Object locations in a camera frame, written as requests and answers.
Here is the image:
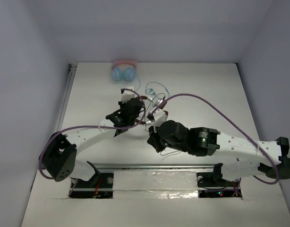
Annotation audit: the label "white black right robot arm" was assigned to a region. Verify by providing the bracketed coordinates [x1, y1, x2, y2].
[147, 120, 290, 186]

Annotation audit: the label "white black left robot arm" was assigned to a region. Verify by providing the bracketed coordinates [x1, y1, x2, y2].
[39, 98, 145, 186]

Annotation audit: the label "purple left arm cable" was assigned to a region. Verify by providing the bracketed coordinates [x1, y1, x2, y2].
[38, 90, 147, 180]

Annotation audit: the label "blue pink headphones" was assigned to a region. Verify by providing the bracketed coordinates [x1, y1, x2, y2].
[111, 60, 137, 82]

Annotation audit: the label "thin blue headphone cable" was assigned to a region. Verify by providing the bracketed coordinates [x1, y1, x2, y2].
[135, 78, 171, 102]

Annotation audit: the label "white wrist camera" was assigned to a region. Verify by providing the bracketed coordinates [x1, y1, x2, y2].
[121, 86, 136, 104]
[147, 109, 167, 127]

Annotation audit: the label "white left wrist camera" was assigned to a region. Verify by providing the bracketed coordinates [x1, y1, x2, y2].
[121, 86, 136, 104]

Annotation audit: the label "thin black headphone cable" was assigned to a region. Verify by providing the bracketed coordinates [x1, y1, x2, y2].
[142, 93, 183, 157]

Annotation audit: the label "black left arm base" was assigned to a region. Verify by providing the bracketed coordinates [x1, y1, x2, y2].
[68, 161, 114, 199]

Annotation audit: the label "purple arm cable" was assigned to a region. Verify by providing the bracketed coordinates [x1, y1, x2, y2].
[38, 90, 147, 180]
[151, 93, 281, 185]

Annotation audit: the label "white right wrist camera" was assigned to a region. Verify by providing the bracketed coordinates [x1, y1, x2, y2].
[147, 109, 167, 127]

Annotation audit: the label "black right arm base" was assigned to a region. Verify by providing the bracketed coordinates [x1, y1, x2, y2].
[196, 163, 242, 198]

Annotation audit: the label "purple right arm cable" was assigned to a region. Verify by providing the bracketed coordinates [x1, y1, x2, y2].
[151, 93, 281, 185]

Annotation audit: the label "brown silver headphones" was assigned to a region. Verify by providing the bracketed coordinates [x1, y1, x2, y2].
[135, 93, 166, 125]

